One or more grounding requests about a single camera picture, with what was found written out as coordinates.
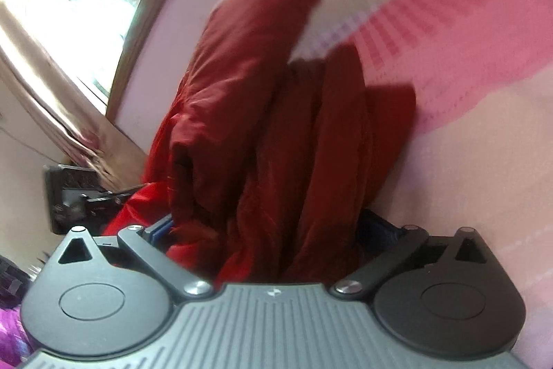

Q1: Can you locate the purple cloth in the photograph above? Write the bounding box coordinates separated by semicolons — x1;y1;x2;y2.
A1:
0;304;36;369

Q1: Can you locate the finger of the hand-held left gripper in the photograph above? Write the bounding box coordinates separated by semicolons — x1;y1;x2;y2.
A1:
86;186;145;206

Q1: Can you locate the red garment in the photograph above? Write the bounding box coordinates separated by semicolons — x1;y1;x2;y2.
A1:
103;0;418;288

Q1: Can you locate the beige curtain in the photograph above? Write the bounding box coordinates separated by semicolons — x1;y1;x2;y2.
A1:
0;0;150;185

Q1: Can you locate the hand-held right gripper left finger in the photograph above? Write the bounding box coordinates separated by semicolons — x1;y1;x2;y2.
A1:
57;215;213;303

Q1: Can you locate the pink checkered bed sheet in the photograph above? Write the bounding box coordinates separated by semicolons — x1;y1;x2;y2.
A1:
289;0;553;136

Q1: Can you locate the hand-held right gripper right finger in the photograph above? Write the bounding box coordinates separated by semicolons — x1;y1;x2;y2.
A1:
330;208;494;302

